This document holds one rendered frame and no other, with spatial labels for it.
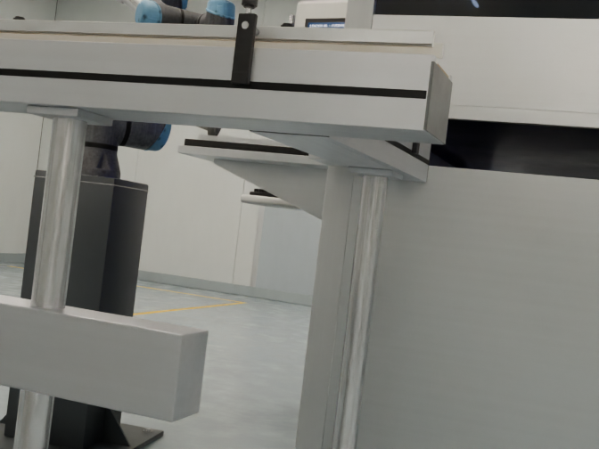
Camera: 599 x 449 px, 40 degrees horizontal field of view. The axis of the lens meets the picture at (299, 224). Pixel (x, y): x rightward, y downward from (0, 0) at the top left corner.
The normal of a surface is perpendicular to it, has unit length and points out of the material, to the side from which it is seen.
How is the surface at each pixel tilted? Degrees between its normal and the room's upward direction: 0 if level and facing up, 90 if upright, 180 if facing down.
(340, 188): 90
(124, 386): 90
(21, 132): 90
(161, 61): 90
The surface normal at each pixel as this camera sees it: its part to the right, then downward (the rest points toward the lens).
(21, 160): 0.93, 0.11
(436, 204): -0.35, -0.04
